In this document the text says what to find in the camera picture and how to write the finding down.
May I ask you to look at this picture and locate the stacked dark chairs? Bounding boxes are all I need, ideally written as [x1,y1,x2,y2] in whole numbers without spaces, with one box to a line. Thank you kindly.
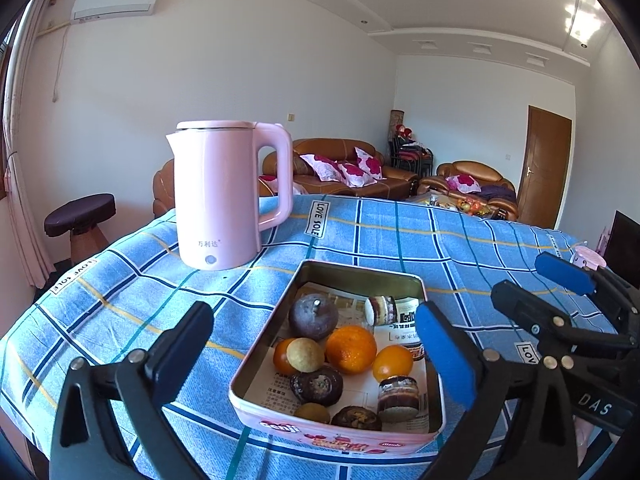
[389,142,433,181]

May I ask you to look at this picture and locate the dark mangosteen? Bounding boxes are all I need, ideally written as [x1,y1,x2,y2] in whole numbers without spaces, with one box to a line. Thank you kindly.
[331,405,383,432]

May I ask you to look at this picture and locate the dark round pastry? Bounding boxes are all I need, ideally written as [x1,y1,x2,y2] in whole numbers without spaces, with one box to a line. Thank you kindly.
[290,365,344,407]

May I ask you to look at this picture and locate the pink rectangular tin box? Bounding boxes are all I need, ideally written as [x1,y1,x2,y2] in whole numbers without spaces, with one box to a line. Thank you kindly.
[229,260,447,453]

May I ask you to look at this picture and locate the printed paper leaflet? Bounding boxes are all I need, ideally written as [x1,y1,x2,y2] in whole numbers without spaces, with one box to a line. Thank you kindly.
[250,280,431,433]

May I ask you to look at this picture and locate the small yellow-green round fruit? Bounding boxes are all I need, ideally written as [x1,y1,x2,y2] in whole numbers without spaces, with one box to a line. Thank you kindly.
[294,402,332,426]
[286,337,325,373]

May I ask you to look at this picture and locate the pale window curtain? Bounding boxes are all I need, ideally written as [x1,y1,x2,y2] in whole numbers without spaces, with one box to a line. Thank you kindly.
[0,0,53,288]

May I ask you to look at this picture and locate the white pillow with magenta flowers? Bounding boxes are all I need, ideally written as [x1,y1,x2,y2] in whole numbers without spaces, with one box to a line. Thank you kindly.
[299,154,346,181]
[446,174,482,192]
[337,160,377,188]
[354,146,386,180]

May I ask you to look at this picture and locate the brown leather recliner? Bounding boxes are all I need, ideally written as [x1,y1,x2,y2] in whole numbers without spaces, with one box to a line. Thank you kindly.
[152,157,301,218]

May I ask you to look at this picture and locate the smooth medium orange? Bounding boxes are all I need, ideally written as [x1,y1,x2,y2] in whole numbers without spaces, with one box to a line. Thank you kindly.
[372,344,415,383]

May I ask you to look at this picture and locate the white wall air conditioner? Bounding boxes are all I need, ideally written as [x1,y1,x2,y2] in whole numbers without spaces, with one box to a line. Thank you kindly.
[71,0,162,25]

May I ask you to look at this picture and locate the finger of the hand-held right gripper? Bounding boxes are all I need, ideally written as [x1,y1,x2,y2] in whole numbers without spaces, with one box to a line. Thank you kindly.
[535,251,640,322]
[491,281,636,357]

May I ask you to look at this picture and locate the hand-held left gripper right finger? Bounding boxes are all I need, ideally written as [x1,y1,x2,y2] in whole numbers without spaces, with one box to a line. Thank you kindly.
[415,301,583,480]

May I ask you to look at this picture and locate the black television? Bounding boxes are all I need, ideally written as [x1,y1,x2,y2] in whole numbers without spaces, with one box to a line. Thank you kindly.
[605,210,640,273]

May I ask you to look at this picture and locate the brown wooden door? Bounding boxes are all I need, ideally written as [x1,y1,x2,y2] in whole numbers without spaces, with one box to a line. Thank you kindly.
[515,105,572,228]

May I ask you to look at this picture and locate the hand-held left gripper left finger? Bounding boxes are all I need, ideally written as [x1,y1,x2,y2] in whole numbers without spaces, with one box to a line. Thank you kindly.
[47,301,216,480]

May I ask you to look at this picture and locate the dark round padded stool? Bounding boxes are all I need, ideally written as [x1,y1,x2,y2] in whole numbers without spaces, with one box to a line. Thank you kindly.
[44,193,117,266]

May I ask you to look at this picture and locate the small dark orange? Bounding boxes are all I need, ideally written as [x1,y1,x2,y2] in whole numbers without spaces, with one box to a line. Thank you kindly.
[273,338,301,375]

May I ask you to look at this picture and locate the pink electric kettle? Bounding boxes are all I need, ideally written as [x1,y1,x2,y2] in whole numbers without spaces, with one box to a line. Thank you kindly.
[166,121,293,271]

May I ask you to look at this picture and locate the small layered dessert jar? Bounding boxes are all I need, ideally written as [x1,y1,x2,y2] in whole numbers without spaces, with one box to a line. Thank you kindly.
[364,296,398,326]
[377,375,420,422]

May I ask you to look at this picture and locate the brown leather sofa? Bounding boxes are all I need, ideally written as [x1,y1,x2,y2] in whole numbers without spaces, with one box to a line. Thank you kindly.
[262,138,420,200]

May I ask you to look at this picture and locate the brown leather armchair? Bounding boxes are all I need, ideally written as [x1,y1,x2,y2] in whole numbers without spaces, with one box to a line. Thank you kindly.
[419,161,518,221]

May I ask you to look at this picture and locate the large bumpy orange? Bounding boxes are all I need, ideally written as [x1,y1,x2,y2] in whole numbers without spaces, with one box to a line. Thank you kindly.
[325,325,378,376]

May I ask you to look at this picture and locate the pink cartoon cup with lid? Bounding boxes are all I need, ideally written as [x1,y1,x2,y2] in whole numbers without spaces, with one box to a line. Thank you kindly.
[571,246,607,270]

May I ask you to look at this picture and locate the coffee table with snacks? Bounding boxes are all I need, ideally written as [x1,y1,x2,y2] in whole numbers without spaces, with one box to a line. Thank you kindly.
[407,191,493,218]

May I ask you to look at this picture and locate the pink printed cloth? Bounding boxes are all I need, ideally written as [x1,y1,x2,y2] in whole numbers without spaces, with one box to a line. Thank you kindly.
[259,175,307,196]

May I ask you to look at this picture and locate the purple cloth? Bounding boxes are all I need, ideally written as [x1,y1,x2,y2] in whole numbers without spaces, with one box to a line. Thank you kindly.
[480,185,516,203]

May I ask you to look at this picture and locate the blue checked tablecloth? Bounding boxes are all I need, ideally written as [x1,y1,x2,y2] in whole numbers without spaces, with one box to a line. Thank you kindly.
[0,192,640,480]

